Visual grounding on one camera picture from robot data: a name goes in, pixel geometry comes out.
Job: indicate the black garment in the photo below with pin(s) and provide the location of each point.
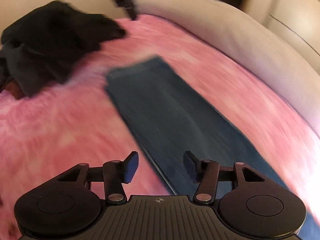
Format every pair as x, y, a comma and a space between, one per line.
44, 45

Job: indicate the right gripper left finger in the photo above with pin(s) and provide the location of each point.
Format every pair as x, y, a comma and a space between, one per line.
116, 173

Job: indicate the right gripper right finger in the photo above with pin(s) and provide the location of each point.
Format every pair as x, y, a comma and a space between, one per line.
205, 173

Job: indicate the pink floral bed blanket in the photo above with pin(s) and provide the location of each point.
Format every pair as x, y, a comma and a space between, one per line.
77, 123

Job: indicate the striped white duvet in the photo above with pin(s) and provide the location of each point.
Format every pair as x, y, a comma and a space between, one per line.
250, 44

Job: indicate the white wardrobe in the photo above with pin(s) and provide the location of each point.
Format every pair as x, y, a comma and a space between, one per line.
300, 16

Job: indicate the blue denim jeans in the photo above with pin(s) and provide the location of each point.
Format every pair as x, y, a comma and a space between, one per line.
167, 117

